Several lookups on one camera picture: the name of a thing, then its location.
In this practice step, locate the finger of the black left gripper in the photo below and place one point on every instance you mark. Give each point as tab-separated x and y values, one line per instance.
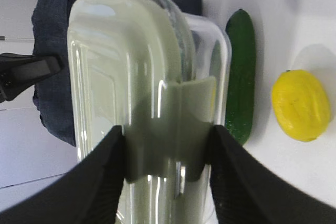
19	72

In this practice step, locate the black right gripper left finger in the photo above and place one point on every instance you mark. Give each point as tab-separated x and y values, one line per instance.
89	193

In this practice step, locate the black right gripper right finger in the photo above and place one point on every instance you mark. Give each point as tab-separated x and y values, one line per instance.
244	191

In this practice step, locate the dark blue lunch bag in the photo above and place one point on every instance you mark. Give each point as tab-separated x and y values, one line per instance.
52	97

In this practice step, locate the green cucumber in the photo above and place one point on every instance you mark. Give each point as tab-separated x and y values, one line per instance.
241	86

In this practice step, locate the glass container with green lid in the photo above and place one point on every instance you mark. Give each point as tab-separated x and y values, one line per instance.
162	75

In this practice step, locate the yellow lemon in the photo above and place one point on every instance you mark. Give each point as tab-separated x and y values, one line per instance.
301	105

